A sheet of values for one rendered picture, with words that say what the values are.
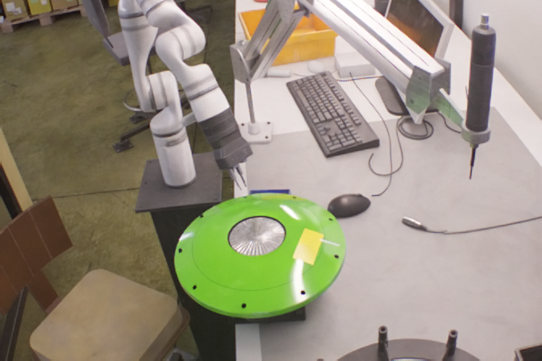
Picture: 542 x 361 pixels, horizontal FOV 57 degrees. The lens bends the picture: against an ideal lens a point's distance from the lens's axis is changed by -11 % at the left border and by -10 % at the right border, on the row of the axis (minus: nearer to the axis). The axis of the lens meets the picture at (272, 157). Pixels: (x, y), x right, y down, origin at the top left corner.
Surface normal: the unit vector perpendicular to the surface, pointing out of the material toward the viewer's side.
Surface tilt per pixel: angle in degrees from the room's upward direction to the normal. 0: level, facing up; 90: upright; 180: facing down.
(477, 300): 0
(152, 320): 0
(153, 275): 0
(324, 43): 94
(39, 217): 90
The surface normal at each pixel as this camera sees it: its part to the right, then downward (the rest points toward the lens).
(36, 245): 0.84, 0.23
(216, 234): -0.25, -0.81
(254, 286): -0.11, -0.56
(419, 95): -0.83, 0.39
